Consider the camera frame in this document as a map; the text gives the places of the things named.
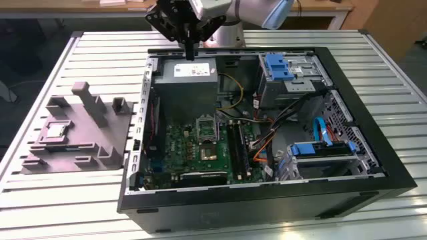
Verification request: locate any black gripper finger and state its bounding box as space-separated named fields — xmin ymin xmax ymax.
xmin=191 ymin=14 xmax=229 ymax=62
xmin=143 ymin=6 xmax=194 ymax=62

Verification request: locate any red twisted wire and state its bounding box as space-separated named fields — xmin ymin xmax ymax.
xmin=149 ymin=98 xmax=159 ymax=151

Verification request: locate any black power cable bundle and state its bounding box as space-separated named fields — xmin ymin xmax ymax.
xmin=266 ymin=92 xmax=322 ymax=131

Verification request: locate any black RAM slot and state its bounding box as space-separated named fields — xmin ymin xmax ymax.
xmin=226 ymin=119 xmax=247 ymax=181

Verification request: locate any blue data wire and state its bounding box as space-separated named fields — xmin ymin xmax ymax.
xmin=313 ymin=116 xmax=335 ymax=147

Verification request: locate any blue RAM stick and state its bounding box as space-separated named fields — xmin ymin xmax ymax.
xmin=235 ymin=119 xmax=254 ymax=177
xmin=45 ymin=146 xmax=82 ymax=153

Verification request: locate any green motherboard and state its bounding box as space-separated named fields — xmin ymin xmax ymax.
xmin=138 ymin=109 xmax=269 ymax=191

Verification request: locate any wooden desk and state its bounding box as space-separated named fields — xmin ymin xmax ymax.
xmin=0 ymin=0 xmax=355 ymax=31

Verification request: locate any small white box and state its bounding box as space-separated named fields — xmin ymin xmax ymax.
xmin=99 ymin=0 xmax=129 ymax=8

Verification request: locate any black graphics card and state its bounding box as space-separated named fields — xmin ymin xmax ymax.
xmin=178 ymin=170 xmax=230 ymax=187

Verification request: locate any grey power supply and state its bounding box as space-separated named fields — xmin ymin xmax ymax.
xmin=151 ymin=61 xmax=221 ymax=121

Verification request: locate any CPU socket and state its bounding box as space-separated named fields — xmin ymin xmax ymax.
xmin=199 ymin=141 xmax=222 ymax=163

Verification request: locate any yellow wire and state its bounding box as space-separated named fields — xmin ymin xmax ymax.
xmin=217 ymin=72 xmax=245 ymax=110

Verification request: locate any silver CPU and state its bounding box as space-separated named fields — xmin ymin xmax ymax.
xmin=46 ymin=124 xmax=69 ymax=137

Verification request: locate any metal drive cage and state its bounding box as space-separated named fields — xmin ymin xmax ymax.
xmin=258 ymin=52 xmax=335 ymax=111
xmin=277 ymin=139 xmax=385 ymax=181

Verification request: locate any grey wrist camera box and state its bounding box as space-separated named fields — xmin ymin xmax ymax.
xmin=189 ymin=0 xmax=229 ymax=23

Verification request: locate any blue disk carrier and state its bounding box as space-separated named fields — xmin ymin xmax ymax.
xmin=290 ymin=141 xmax=361 ymax=158
xmin=266 ymin=53 xmax=295 ymax=81

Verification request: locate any orange wire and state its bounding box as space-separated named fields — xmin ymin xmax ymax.
xmin=253 ymin=143 xmax=273 ymax=165

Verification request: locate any black office chair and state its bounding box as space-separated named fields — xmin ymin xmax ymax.
xmin=0 ymin=17 xmax=49 ymax=78

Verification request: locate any metal socket cover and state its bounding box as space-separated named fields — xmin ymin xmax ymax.
xmin=195 ymin=114 xmax=218 ymax=142

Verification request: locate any black PC case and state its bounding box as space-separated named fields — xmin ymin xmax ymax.
xmin=117 ymin=46 xmax=420 ymax=235

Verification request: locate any wooden cabinet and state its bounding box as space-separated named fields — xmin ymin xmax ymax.
xmin=339 ymin=0 xmax=427 ymax=66

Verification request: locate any red data wire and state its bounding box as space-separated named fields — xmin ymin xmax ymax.
xmin=253 ymin=93 xmax=262 ymax=120

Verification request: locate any grey parts rack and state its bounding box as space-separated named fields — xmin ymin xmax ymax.
xmin=19 ymin=81 xmax=141 ymax=175

